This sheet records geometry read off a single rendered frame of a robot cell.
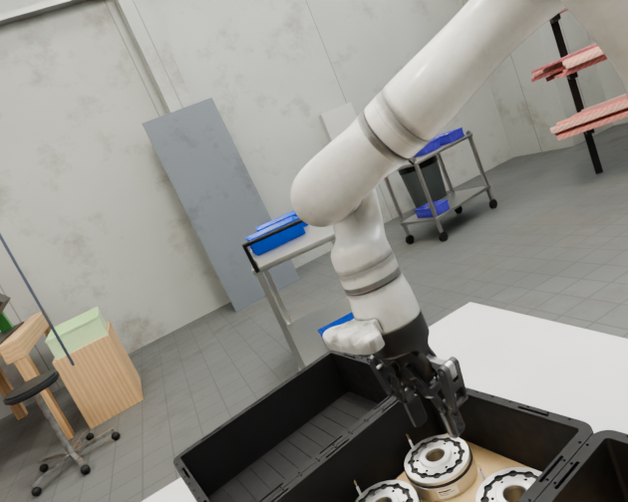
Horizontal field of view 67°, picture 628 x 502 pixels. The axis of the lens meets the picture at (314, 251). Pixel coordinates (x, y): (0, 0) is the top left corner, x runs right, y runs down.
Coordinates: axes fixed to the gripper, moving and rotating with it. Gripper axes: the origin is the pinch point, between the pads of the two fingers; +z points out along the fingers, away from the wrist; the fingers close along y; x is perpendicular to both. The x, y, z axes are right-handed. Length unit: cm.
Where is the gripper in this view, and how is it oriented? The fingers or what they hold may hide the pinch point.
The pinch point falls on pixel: (435, 418)
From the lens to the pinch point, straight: 64.8
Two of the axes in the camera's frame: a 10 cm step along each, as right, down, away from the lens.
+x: -7.3, 4.4, -5.2
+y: -5.4, 0.9, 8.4
